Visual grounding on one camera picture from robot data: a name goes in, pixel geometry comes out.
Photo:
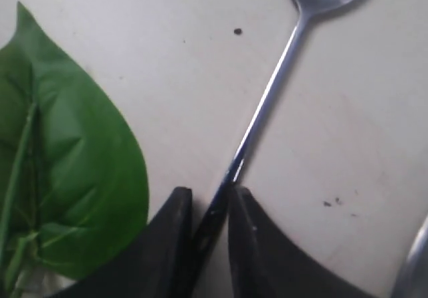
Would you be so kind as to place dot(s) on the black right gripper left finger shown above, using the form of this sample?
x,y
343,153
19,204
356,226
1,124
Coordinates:
x,y
150,266

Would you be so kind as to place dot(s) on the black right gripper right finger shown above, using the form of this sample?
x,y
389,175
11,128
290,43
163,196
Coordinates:
x,y
264,262

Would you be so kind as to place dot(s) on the artificial red anthurium plant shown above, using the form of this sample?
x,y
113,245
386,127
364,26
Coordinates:
x,y
74,185

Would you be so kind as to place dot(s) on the metal spoon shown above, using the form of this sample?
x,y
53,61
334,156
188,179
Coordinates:
x,y
208,231

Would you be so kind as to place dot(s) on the round steel plate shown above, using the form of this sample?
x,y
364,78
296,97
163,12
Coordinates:
x,y
412,278

